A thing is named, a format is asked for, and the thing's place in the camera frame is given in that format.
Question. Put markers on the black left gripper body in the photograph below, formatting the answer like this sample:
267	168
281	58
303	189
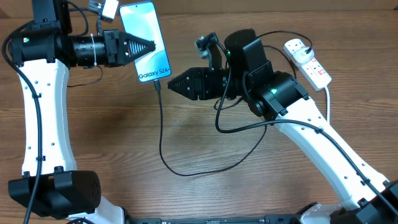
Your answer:
111	48

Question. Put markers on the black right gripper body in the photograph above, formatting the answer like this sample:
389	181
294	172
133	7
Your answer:
212	84

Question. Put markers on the blue Galaxy smartphone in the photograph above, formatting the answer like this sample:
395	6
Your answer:
140	20

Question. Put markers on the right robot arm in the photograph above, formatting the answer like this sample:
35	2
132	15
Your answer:
239	67

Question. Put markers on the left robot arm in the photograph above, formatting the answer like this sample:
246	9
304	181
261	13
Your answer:
42	52

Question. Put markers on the white charger plug adapter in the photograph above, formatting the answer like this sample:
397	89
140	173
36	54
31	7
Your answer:
303	55

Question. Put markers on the white power strip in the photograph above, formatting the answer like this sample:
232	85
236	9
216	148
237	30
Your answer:
313	71

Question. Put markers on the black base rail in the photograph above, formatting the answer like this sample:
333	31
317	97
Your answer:
214	221

